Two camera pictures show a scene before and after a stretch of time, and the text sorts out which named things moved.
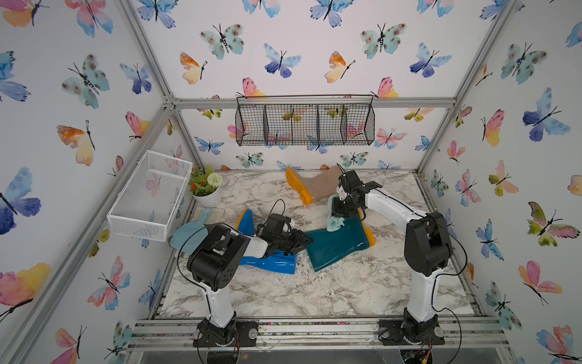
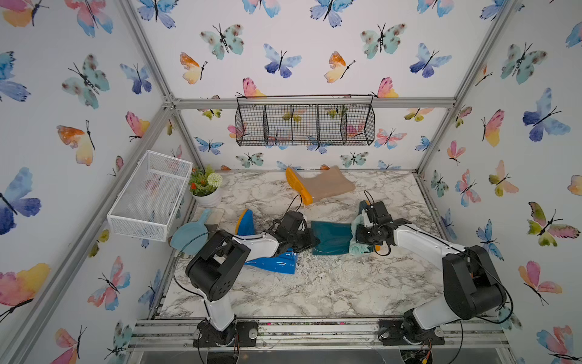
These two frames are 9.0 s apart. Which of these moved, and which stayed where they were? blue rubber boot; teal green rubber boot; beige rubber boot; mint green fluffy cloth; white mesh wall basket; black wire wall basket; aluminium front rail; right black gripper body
Moved: right black gripper body; mint green fluffy cloth; teal green rubber boot
Stayed: black wire wall basket; aluminium front rail; blue rubber boot; beige rubber boot; white mesh wall basket
